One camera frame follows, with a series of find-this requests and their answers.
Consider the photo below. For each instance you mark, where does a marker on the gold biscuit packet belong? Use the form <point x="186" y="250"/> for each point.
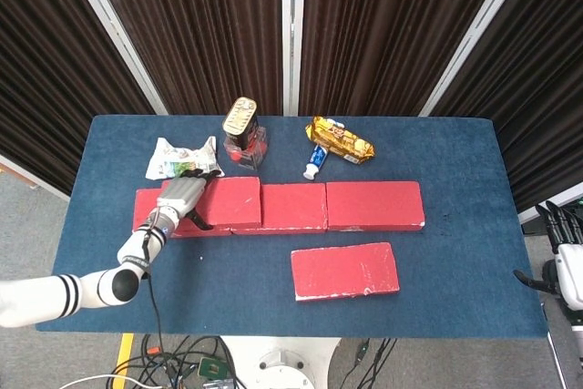
<point x="339" y="138"/>

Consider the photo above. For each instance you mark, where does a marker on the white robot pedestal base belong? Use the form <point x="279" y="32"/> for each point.
<point x="280" y="361"/>

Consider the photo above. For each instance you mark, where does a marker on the green circuit board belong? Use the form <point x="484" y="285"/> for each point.
<point x="211" y="367"/>

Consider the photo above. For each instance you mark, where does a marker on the yellow floor tape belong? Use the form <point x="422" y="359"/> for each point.
<point x="124" y="355"/>

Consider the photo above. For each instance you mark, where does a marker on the blue table cloth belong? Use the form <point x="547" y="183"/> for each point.
<point x="255" y="279"/>

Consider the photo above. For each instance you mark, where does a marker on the brown pleated partition panel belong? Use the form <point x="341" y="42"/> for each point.
<point x="45" y="65"/>
<point x="387" y="33"/>
<point x="196" y="33"/>
<point x="537" y="88"/>

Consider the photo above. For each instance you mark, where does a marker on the crumpled white snack bag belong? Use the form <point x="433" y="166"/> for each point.
<point x="175" y="159"/>

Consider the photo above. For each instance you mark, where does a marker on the blue white toothpaste tube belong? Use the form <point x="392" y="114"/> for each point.
<point x="317" y="159"/>

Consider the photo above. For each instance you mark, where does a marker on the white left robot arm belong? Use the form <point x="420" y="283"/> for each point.
<point x="91" y="291"/>

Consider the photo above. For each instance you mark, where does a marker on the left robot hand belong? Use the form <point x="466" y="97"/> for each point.
<point x="182" y="195"/>

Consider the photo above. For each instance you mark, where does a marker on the black luncheon meat can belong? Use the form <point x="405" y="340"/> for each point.
<point x="240" y="120"/>

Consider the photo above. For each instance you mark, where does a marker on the red foam brick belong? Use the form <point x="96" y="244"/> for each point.
<point x="146" y="207"/>
<point x="232" y="200"/>
<point x="344" y="270"/>
<point x="373" y="204"/>
<point x="293" y="207"/>

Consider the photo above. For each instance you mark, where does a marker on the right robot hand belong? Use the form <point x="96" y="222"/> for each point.
<point x="569" y="270"/>

